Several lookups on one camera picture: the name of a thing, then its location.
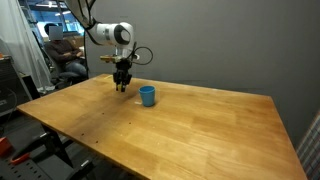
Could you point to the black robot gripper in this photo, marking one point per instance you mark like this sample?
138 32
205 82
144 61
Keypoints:
122 66

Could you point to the yellow cube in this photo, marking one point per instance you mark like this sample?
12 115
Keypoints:
120 87

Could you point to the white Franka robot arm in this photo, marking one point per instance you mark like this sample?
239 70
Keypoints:
110 33

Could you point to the blue plastic cup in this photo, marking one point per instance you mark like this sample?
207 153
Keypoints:
147 96

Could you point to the small white tape piece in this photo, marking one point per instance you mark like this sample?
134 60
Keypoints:
137 102

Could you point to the grey office chair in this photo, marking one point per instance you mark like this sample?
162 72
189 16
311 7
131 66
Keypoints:
65 75

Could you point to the seated person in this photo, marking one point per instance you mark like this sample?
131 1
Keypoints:
63 53

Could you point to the black table leg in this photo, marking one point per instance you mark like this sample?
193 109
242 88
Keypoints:
57 145

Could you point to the white curtain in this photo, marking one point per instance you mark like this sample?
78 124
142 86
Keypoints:
20 43

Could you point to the black equipment box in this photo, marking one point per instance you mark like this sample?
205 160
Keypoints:
8 83

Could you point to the red orange block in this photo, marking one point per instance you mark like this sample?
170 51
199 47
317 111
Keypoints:
4 146

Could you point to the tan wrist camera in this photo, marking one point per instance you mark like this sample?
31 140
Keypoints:
108 58

